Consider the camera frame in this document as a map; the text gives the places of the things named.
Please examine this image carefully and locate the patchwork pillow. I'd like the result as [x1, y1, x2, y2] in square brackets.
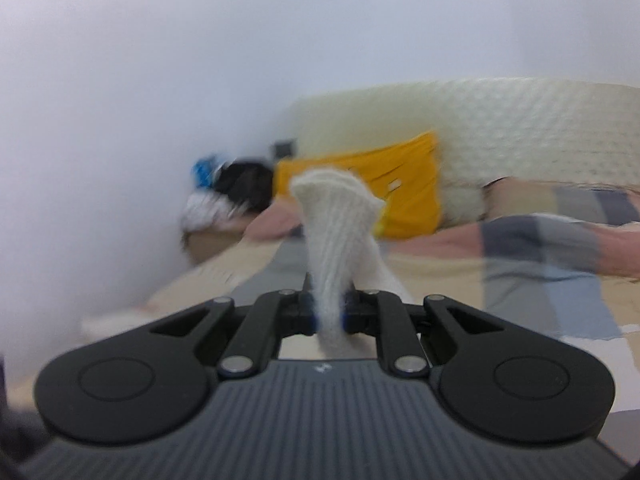
[482, 176, 640, 227]

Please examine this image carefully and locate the cream quilted headboard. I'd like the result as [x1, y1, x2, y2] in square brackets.
[287, 77, 640, 226]

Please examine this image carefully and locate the cream fluffy cushion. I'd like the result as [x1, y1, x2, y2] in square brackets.
[440, 182, 489, 227]

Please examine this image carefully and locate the yellow crown pillow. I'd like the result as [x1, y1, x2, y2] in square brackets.
[274, 130, 443, 239]

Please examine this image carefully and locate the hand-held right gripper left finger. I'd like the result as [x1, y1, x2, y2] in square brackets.
[147, 272, 321, 378]

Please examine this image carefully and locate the cream knitted sweater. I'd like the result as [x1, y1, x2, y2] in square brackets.
[290, 167, 416, 361]

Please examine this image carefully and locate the cardboard box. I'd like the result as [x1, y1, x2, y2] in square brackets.
[181, 220, 261, 264]

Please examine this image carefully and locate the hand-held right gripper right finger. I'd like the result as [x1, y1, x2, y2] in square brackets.
[340, 280, 503, 378]

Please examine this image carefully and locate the patchwork duvet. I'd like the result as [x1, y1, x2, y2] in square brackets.
[10, 195, 640, 411]

